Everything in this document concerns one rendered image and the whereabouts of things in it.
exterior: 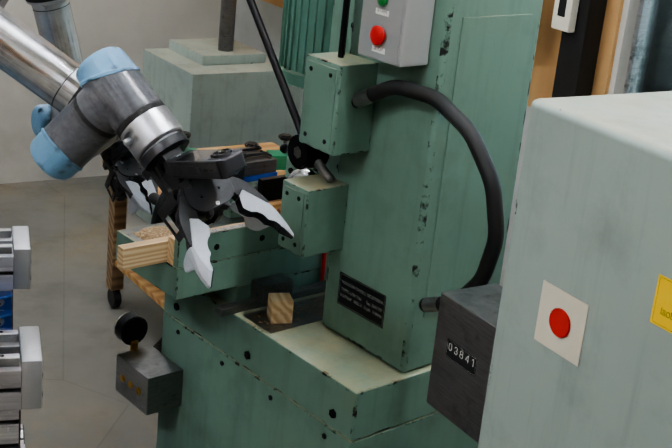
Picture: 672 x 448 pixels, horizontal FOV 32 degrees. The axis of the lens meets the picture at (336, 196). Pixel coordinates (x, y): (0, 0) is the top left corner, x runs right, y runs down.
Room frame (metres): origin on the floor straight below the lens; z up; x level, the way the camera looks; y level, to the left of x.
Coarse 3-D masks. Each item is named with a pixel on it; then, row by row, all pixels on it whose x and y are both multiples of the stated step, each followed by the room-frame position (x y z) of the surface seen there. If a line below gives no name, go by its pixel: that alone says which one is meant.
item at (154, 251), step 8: (144, 240) 1.87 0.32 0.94; (152, 240) 1.87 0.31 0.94; (160, 240) 1.88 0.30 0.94; (120, 248) 1.83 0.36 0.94; (128, 248) 1.83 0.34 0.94; (136, 248) 1.84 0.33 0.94; (144, 248) 1.85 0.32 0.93; (152, 248) 1.86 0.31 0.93; (160, 248) 1.87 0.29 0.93; (120, 256) 1.82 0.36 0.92; (128, 256) 1.83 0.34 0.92; (136, 256) 1.84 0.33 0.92; (144, 256) 1.85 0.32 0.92; (152, 256) 1.86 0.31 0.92; (160, 256) 1.87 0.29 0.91; (120, 264) 1.82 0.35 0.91; (128, 264) 1.83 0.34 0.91; (136, 264) 1.84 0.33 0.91; (144, 264) 1.85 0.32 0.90; (152, 264) 1.86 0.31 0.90
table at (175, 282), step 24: (120, 240) 1.99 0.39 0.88; (168, 264) 1.87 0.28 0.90; (216, 264) 1.91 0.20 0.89; (240, 264) 1.94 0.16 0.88; (264, 264) 1.98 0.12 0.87; (288, 264) 2.02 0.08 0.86; (312, 264) 2.06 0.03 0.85; (168, 288) 1.87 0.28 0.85; (192, 288) 1.87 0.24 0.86; (216, 288) 1.91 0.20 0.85
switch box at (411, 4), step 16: (368, 0) 1.78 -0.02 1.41; (400, 0) 1.73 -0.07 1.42; (416, 0) 1.73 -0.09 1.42; (432, 0) 1.75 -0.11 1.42; (368, 16) 1.77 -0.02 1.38; (384, 16) 1.75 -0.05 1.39; (400, 16) 1.72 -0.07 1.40; (416, 16) 1.73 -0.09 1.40; (432, 16) 1.75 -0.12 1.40; (368, 32) 1.77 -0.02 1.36; (400, 32) 1.72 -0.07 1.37; (416, 32) 1.73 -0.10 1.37; (368, 48) 1.77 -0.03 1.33; (384, 48) 1.74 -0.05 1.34; (400, 48) 1.72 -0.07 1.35; (416, 48) 1.74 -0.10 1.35; (400, 64) 1.72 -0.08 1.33; (416, 64) 1.74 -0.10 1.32
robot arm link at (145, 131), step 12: (156, 108) 1.47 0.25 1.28; (144, 120) 1.46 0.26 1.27; (156, 120) 1.46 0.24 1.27; (168, 120) 1.47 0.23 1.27; (132, 132) 1.46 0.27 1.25; (144, 132) 1.45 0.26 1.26; (156, 132) 1.45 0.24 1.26; (168, 132) 1.46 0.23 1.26; (132, 144) 1.46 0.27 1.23; (144, 144) 1.45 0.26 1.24
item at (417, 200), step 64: (448, 0) 1.74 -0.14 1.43; (512, 0) 1.83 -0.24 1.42; (384, 64) 1.83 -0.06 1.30; (448, 64) 1.74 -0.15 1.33; (512, 64) 1.84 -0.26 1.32; (384, 128) 1.82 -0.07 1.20; (448, 128) 1.75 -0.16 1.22; (512, 128) 1.85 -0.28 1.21; (384, 192) 1.80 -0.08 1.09; (448, 192) 1.76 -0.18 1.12; (512, 192) 1.87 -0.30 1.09; (384, 256) 1.79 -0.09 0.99; (448, 256) 1.78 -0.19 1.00; (384, 320) 1.78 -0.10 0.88
